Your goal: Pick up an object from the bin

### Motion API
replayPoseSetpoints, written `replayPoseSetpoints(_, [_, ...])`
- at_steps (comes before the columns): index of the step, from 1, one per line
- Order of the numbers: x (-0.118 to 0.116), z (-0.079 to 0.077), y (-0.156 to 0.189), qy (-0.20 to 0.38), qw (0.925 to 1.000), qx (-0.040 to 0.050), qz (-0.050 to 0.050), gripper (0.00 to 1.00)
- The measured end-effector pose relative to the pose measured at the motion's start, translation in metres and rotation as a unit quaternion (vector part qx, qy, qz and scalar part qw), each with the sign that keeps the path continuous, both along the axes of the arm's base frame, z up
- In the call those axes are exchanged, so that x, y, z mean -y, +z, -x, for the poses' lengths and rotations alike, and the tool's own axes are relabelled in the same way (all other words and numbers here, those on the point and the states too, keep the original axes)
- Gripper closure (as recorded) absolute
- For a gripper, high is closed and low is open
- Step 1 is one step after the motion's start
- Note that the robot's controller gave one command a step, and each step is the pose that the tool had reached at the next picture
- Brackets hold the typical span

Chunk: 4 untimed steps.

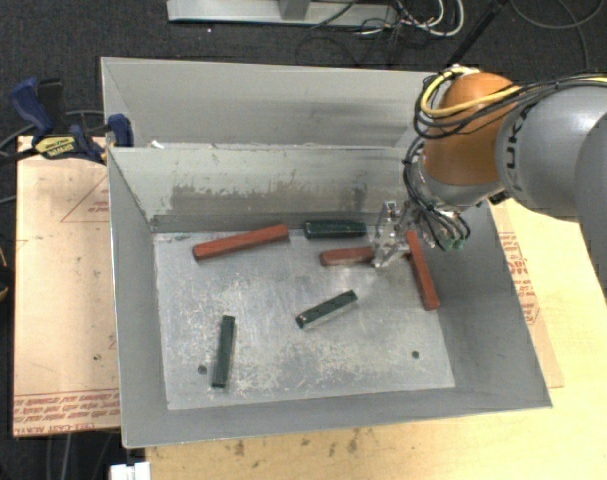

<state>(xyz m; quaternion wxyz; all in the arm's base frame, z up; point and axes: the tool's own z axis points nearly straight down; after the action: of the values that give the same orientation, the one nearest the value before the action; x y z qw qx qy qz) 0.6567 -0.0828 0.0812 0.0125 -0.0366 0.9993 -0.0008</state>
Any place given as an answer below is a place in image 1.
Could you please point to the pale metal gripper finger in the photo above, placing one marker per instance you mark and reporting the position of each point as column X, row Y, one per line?
column 389, row 220
column 384, row 257

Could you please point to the red-brown flat block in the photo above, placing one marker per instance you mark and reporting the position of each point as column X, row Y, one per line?
column 424, row 278
column 345, row 256
column 240, row 243

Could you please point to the dark green flat block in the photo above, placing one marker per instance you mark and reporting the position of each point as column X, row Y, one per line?
column 224, row 350
column 327, row 309
column 335, row 229

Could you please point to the grey metal bin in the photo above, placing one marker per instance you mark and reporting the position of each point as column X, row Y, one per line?
column 283, row 368

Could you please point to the brown cardboard board red print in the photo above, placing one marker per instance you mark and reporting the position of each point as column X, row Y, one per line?
column 63, row 288

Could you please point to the black cylinder on white bracket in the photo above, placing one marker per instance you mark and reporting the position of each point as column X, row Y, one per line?
column 496, row 198

